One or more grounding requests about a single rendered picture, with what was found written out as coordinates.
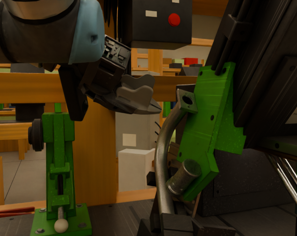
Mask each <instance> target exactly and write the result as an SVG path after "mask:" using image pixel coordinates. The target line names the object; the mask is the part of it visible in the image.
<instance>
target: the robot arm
mask: <svg viewBox="0 0 297 236"><path fill-rule="evenodd" d="M131 50H132V49H131V48H129V47H127V46H125V45H124V44H122V43H120V42H118V41H116V40H115V39H113V38H111V37H109V36H107V35H106V34H104V17H103V12H102V9H101V6H100V4H99V2H98V1H97V0H0V64H16V63H30V64H32V65H34V66H36V67H38V68H42V67H43V69H45V70H47V71H49V72H52V71H53V70H54V69H55V67H56V66H57V64H58V65H60V68H59V69H58V72H59V77H60V81H61V85H62V89H63V93H64V97H65V101H66V104H67V109H68V113H69V117H70V120H72V121H83V119H84V116H85V114H86V112H87V110H88V107H89V105H88V100H87V96H88V97H89V98H91V99H92V100H93V102H96V103H98V104H100V105H102V106H103V107H105V108H107V109H109V110H112V111H115V112H120V113H126V114H140V115H149V114H159V113H161V111H162V108H161V106H160V105H159V104H158V103H157V102H156V101H155V100H154V99H153V98H152V95H153V87H154V84H155V78H154V76H152V75H150V74H145V75H143V76H141V77H140V78H134V77H132V76H130V75H127V74H125V75H123V74H124V71H125V69H126V66H127V64H128V61H129V58H130V55H131ZM116 87H117V90H116V94H114V92H113V89H115V88H116Z"/></svg>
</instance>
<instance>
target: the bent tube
mask: <svg viewBox="0 0 297 236"><path fill-rule="evenodd" d="M176 92H177V98H178V102H177V103H176V105H175V106H174V108H173V109H172V110H171V112H170V113H169V115H168V116H167V118H166V119H165V121H164V123H163V125H162V127H161V130H160V132H159V135H158V138H157V142H156V148H155V156H154V169H155V177H156V190H157V198H158V207H159V215H161V213H168V214H175V212H174V205H173V199H172V196H171V195H170V194H169V193H168V192H167V190H166V188H165V185H166V182H167V181H168V180H169V179H170V178H169V172H168V165H167V156H168V148H169V144H170V140H171V137H172V135H173V132H174V130H175V128H176V127H177V125H178V124H179V123H180V121H181V120H182V119H183V117H184V116H185V115H186V113H187V112H190V113H194V114H197V112H198V109H197V105H196V100H195V96H194V93H191V92H188V91H185V90H181V89H177V91H176ZM160 220H161V217H160ZM160 224H161V221H160ZM161 231H162V225H161Z"/></svg>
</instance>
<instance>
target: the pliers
mask: <svg viewBox="0 0 297 236"><path fill-rule="evenodd" d="M34 210H35V207H34V206H31V207H24V208H16V209H8V210H0V218H2V217H10V216H17V215H25V214H32V213H25V212H29V211H34Z"/></svg>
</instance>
